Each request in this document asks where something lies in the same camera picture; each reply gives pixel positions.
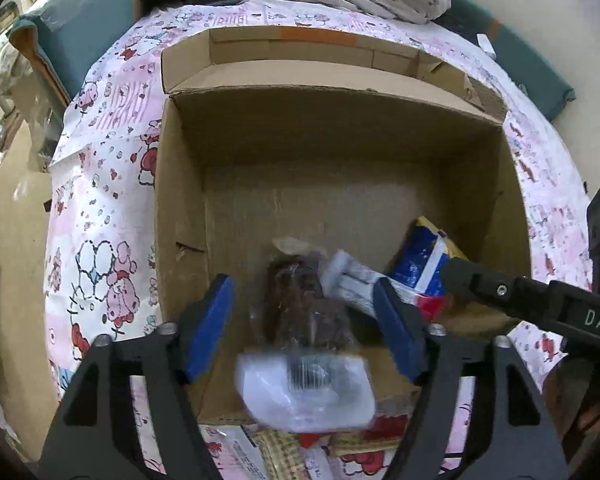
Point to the white snack packet blue label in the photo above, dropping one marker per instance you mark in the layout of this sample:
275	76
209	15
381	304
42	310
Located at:
242	455

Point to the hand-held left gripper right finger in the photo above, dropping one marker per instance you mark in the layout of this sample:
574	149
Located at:
397	332

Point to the teal mat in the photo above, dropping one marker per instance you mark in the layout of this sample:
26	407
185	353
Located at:
530	65

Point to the pink cartoon printed tablecloth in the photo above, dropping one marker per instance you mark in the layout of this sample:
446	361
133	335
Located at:
105	185

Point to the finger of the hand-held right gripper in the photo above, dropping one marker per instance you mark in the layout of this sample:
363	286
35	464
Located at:
530	300

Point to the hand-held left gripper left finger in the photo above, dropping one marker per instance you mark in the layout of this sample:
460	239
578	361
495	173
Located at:
211	327

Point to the cardboard box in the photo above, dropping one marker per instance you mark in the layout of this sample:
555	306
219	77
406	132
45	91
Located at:
330	185

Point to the clear packet of brown snack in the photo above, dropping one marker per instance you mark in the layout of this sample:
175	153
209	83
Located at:
300	310

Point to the clear plastic bag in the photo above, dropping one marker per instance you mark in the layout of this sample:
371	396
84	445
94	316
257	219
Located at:
47	135

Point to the teal cushion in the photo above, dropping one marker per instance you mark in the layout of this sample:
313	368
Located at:
80	25

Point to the long white snack packet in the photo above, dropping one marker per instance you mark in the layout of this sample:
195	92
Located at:
345	276

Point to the dark brown cloth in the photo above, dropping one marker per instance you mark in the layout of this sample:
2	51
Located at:
575	395

